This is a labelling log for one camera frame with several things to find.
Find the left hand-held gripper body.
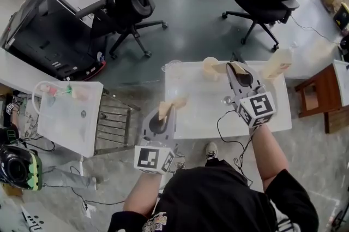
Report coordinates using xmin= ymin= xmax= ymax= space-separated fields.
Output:
xmin=134 ymin=135 xmax=179 ymax=176

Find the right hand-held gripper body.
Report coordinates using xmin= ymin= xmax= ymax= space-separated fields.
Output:
xmin=233 ymin=85 xmax=277 ymax=129

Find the beige cup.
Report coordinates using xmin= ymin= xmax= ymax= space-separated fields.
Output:
xmin=202 ymin=57 xmax=220 ymax=80

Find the clear glass cup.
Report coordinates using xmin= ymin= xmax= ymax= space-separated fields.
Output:
xmin=161 ymin=60 xmax=183 ymax=73

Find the person's left forearm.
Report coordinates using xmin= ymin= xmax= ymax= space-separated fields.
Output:
xmin=123 ymin=170 xmax=164 ymax=217

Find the person's right forearm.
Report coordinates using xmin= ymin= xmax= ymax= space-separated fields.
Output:
xmin=249 ymin=123 xmax=290 ymax=193

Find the pale pump soap bottle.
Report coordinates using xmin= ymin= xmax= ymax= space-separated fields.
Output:
xmin=260 ymin=45 xmax=294 ymax=81

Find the large white washbasin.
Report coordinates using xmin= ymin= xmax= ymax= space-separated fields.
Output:
xmin=164 ymin=61 xmax=292 ymax=140

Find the person's left shoe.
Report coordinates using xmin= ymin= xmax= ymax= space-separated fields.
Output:
xmin=171 ymin=156 xmax=188 ymax=171

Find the person's shoe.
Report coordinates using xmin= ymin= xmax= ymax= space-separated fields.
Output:
xmin=171 ymin=156 xmax=188 ymax=171
xmin=204 ymin=142 xmax=219 ymax=165

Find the person's right shoe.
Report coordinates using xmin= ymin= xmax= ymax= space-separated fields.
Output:
xmin=204 ymin=142 xmax=219 ymax=165

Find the wooden cabinet with white top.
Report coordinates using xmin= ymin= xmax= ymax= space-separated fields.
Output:
xmin=294 ymin=59 xmax=349 ymax=135

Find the white washbasin with white faucet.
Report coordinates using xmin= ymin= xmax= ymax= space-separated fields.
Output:
xmin=37 ymin=80 xmax=104 ymax=158

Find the person's black t-shirt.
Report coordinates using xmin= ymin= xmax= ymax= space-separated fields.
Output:
xmin=107 ymin=158 xmax=320 ymax=232

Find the yellow black bag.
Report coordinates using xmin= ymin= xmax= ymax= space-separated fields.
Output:
xmin=334 ymin=3 xmax=349 ymax=31

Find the marbled stone slab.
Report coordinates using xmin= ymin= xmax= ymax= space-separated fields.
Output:
xmin=12 ymin=94 xmax=41 ymax=141

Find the curved white faucet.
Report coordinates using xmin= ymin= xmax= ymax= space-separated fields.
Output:
xmin=32 ymin=80 xmax=57 ymax=114

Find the white printed board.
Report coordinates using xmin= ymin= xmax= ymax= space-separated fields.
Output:
xmin=20 ymin=203 xmax=70 ymax=232

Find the black mesh office chair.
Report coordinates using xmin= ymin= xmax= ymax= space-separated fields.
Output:
xmin=75 ymin=0 xmax=169 ymax=58

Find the black equipment cabinet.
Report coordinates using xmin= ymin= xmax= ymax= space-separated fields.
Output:
xmin=0 ymin=0 xmax=107 ymax=81

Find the white counter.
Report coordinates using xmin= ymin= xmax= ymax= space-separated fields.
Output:
xmin=0 ymin=46 xmax=66 ymax=95

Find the metal frame rack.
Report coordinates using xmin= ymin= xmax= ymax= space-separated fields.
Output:
xmin=94 ymin=88 xmax=141 ymax=155

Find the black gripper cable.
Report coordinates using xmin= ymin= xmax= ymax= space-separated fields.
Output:
xmin=216 ymin=109 xmax=256 ymax=188

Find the black camera with green cover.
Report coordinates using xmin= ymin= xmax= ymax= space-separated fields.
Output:
xmin=0 ymin=143 xmax=44 ymax=191

